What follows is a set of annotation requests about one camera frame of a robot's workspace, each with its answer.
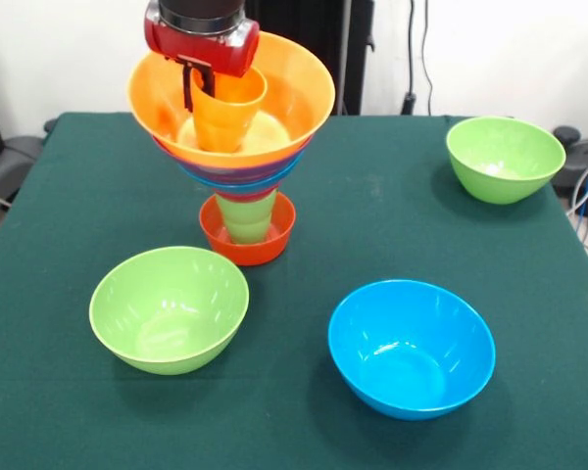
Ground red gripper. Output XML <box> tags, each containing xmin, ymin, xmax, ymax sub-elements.
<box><xmin>143</xmin><ymin>0</ymin><xmax>262</xmax><ymax>113</ymax></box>

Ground orange plastic cup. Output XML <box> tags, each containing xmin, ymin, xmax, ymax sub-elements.
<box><xmin>191</xmin><ymin>66</ymin><xmax>269</xmax><ymax>154</ymax></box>

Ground purple plastic bowl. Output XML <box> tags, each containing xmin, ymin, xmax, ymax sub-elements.
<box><xmin>151</xmin><ymin>134</ymin><xmax>309</xmax><ymax>183</ymax></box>

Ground large orange plastic bowl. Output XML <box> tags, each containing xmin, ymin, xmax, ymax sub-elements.
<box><xmin>126</xmin><ymin>30</ymin><xmax>337</xmax><ymax>170</ymax></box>

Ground blue plastic bowl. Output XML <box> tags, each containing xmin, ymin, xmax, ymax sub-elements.
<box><xmin>177</xmin><ymin>156</ymin><xmax>303</xmax><ymax>192</ymax></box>
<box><xmin>327</xmin><ymin>279</ymin><xmax>497</xmax><ymax>422</ymax></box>

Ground pink plastic bowl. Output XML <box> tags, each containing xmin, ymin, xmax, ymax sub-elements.
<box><xmin>214</xmin><ymin>185</ymin><xmax>281</xmax><ymax>204</ymax></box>

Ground green plastic cup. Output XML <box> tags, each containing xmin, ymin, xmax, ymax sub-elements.
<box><xmin>217</xmin><ymin>191</ymin><xmax>278</xmax><ymax>246</ymax></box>

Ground red plastic bowl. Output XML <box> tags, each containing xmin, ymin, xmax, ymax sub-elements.
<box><xmin>198</xmin><ymin>191</ymin><xmax>297</xmax><ymax>267</ymax></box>

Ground black office chair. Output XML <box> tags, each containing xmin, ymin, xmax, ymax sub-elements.
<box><xmin>0</xmin><ymin>117</ymin><xmax>60</xmax><ymax>212</ymax></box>
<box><xmin>551</xmin><ymin>124</ymin><xmax>588</xmax><ymax>219</ymax></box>

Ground green plastic bowl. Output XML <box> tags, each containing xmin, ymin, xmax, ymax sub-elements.
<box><xmin>445</xmin><ymin>116</ymin><xmax>567</xmax><ymax>206</ymax></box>
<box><xmin>88</xmin><ymin>245</ymin><xmax>251</xmax><ymax>377</ymax></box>

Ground dark green tablecloth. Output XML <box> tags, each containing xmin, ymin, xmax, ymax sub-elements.
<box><xmin>0</xmin><ymin>111</ymin><xmax>588</xmax><ymax>470</ymax></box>

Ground black wall cable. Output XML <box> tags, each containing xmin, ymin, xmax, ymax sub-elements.
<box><xmin>400</xmin><ymin>0</ymin><xmax>435</xmax><ymax>117</ymax></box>

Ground blue and white cables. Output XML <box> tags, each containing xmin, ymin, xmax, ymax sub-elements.
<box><xmin>565</xmin><ymin>151</ymin><xmax>588</xmax><ymax>265</ymax></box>

